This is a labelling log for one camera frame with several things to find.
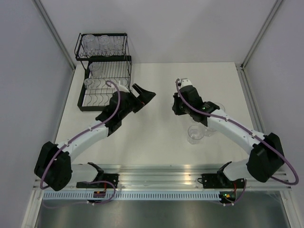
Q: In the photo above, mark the right aluminium frame post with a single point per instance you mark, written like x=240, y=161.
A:
x=262, y=32

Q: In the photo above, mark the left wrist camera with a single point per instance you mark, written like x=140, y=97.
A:
x=122, y=88

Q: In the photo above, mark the aluminium frame post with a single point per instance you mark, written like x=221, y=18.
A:
x=53, y=31
x=262, y=32

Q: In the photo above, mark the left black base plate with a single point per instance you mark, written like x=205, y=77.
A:
x=106, y=181

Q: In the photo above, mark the aluminium mounting rail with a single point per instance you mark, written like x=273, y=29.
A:
x=162, y=177

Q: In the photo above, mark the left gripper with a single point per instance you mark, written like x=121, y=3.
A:
x=144, y=96

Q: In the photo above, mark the black wire dish rack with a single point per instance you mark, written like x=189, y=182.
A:
x=115, y=68

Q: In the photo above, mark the white slotted cable duct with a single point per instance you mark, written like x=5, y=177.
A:
x=133, y=195

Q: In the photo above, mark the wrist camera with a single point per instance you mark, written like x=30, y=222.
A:
x=122, y=88
x=183, y=82

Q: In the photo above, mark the left aluminium frame post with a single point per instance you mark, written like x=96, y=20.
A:
x=53, y=31

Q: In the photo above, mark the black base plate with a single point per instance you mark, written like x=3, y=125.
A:
x=106, y=181
x=213, y=181

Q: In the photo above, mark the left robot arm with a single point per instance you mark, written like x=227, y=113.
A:
x=54, y=164

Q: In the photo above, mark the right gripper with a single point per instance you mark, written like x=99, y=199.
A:
x=177, y=111

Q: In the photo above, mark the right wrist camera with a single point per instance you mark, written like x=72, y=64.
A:
x=183, y=82

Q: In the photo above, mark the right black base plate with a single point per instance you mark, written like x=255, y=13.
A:
x=213, y=181

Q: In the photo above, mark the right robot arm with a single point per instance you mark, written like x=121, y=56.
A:
x=265, y=151

